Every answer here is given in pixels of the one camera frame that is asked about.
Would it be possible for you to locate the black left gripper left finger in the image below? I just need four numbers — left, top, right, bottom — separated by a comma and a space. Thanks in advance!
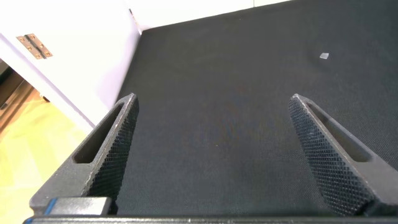
29, 92, 140, 216

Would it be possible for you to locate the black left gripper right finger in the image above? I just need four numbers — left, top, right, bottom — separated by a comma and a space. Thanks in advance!
287, 93, 398, 217

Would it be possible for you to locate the brown wooden furniture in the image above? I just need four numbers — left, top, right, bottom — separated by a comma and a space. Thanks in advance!
0, 58, 40, 133

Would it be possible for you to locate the brass door hinge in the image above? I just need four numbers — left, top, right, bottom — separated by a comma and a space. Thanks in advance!
16, 33, 53, 60

